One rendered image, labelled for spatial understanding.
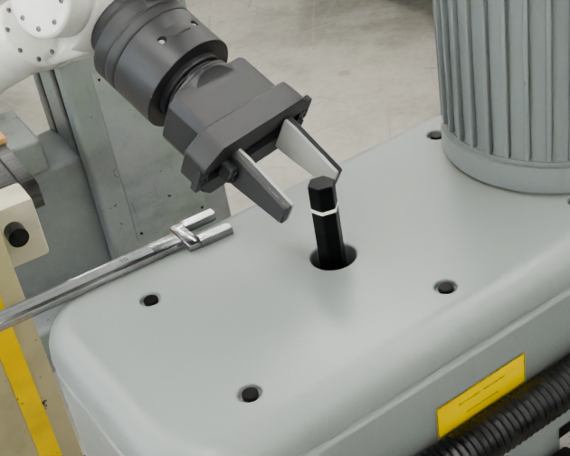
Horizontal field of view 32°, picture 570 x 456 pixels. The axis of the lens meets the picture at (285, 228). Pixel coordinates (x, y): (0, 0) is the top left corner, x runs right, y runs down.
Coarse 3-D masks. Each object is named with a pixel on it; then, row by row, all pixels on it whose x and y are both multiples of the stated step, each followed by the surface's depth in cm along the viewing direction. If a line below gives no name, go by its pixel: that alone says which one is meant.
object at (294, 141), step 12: (288, 120) 77; (288, 132) 78; (300, 132) 77; (276, 144) 80; (288, 144) 79; (300, 144) 77; (312, 144) 77; (288, 156) 79; (300, 156) 78; (312, 156) 77; (324, 156) 77; (312, 168) 78; (324, 168) 77; (336, 168) 76; (336, 180) 77
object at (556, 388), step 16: (560, 368) 75; (528, 384) 75; (544, 384) 74; (560, 384) 74; (512, 400) 73; (528, 400) 73; (544, 400) 73; (560, 400) 74; (480, 416) 73; (496, 416) 72; (512, 416) 72; (528, 416) 72; (544, 416) 73; (464, 432) 71; (480, 432) 71; (496, 432) 71; (512, 432) 72; (528, 432) 73; (432, 448) 71; (448, 448) 70; (464, 448) 70; (480, 448) 70; (496, 448) 71; (512, 448) 73
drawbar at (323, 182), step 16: (320, 176) 75; (320, 192) 73; (336, 192) 75; (320, 208) 74; (320, 224) 75; (336, 224) 75; (320, 240) 76; (336, 240) 76; (320, 256) 77; (336, 256) 77
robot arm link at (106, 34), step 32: (32, 0) 78; (64, 0) 76; (96, 0) 78; (128, 0) 78; (160, 0) 78; (32, 32) 79; (64, 32) 78; (96, 32) 79; (128, 32) 76; (96, 64) 79
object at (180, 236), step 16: (176, 224) 84; (192, 224) 84; (224, 224) 83; (160, 240) 82; (176, 240) 82; (192, 240) 81; (208, 240) 81; (128, 256) 81; (144, 256) 80; (160, 256) 81; (96, 272) 79; (112, 272) 79; (128, 272) 80; (64, 288) 78; (80, 288) 78; (16, 304) 77; (32, 304) 77; (48, 304) 77; (0, 320) 76; (16, 320) 76
